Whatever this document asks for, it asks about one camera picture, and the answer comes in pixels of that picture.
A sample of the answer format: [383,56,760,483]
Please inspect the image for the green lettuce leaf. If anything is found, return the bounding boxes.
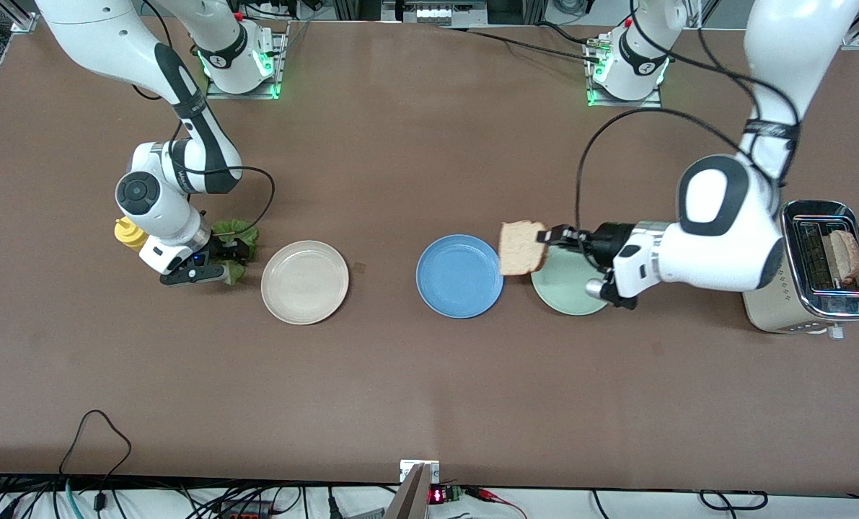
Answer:
[209,219,260,284]

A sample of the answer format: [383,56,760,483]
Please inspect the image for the toasted bread slice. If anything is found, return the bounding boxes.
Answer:
[499,221,550,277]
[824,229,859,284]

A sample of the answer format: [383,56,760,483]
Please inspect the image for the yellow mustard squeeze bottle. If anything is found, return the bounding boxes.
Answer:
[114,216,149,252]

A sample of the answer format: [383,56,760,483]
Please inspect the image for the pale green round plate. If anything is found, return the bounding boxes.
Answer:
[531,245,614,316]

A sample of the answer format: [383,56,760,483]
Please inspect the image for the beige round plate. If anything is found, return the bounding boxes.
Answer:
[260,240,350,326]

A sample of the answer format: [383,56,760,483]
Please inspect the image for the blue round plate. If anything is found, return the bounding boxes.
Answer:
[415,234,505,319]

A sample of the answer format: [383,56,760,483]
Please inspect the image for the cream and chrome toaster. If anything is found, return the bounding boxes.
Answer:
[743,200,859,341]

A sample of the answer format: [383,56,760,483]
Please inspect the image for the orange power strip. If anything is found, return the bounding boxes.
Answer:
[216,503,275,519]

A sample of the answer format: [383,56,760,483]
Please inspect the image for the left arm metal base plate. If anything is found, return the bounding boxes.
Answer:
[586,40,663,109]

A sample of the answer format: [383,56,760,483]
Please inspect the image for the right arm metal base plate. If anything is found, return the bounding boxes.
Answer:
[206,22,286,100]

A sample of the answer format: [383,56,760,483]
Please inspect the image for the thin black looped cable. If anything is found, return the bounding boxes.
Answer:
[58,409,133,498]

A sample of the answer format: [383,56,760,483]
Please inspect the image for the black table cable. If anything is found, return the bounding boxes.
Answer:
[440,25,603,64]

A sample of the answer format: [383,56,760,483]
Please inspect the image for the black coiled cable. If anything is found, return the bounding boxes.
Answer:
[699,489,769,512]

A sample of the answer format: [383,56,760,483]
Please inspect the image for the red and black clip wires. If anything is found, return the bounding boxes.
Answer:
[465,486,529,519]

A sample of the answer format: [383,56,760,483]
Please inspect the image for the white pole bracket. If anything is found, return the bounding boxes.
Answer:
[400,459,441,484]

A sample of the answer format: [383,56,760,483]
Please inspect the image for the grey metal camera pole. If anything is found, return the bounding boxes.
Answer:
[384,461,433,519]

